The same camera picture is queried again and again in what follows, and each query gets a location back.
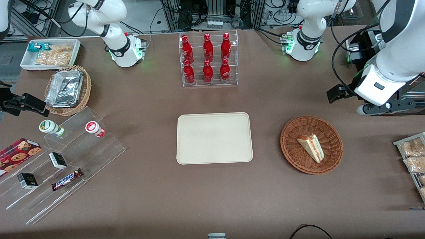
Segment triangular sandwich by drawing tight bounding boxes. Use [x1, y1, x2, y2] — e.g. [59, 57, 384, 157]
[296, 134, 324, 164]

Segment aluminium foil tray stack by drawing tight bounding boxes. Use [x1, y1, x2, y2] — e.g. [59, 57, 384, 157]
[45, 69, 84, 108]

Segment oval light wicker basket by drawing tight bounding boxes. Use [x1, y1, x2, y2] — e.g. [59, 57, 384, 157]
[44, 65, 92, 117]

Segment round brown wicker basket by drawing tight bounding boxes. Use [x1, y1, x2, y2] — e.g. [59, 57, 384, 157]
[280, 115, 344, 175]

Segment beige plastic tray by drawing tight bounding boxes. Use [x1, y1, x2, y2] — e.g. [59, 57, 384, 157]
[176, 112, 254, 165]

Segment green lidded yogurt cup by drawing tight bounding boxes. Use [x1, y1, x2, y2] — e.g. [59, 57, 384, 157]
[39, 119, 65, 137]

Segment white rectangular snack bin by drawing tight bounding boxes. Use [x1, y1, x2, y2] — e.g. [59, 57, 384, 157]
[20, 39, 81, 72]

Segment black food warmer cabinet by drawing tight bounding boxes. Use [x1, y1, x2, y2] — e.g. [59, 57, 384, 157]
[345, 29, 425, 115]

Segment red cookie box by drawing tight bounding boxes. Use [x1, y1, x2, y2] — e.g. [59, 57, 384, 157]
[0, 138, 42, 177]

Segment clear bag of crackers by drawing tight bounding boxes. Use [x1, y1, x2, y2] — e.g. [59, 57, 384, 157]
[49, 44, 74, 56]
[35, 50, 73, 66]

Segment teal snack packet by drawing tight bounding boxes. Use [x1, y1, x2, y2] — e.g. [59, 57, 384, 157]
[27, 42, 51, 52]

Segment small black box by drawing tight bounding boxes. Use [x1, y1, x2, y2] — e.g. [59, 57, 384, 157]
[17, 172, 39, 190]
[48, 152, 68, 170]

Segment red lidded yogurt cup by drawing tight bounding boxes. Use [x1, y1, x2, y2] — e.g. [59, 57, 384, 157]
[85, 120, 106, 138]

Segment Snickers chocolate bar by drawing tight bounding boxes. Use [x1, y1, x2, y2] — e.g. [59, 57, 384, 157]
[51, 168, 84, 192]

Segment clear acrylic stepped shelf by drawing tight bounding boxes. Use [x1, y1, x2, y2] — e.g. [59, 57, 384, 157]
[0, 106, 127, 225]

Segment red cola bottle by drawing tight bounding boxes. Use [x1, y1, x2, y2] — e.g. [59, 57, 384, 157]
[221, 32, 232, 61]
[219, 58, 231, 82]
[181, 35, 194, 64]
[203, 59, 214, 84]
[203, 34, 214, 63]
[183, 59, 196, 85]

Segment clear acrylic bottle rack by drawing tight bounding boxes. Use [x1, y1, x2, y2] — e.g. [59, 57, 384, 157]
[179, 30, 239, 88]

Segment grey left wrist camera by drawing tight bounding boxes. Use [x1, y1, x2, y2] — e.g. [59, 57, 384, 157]
[357, 99, 416, 116]

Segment metal wire rack tray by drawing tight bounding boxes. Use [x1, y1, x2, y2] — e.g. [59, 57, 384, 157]
[393, 132, 425, 203]

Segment aluminium frame rack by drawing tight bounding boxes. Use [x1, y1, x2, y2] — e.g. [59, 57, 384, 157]
[161, 0, 267, 31]

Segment black cable on table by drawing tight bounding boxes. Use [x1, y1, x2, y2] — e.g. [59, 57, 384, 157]
[289, 224, 333, 239]

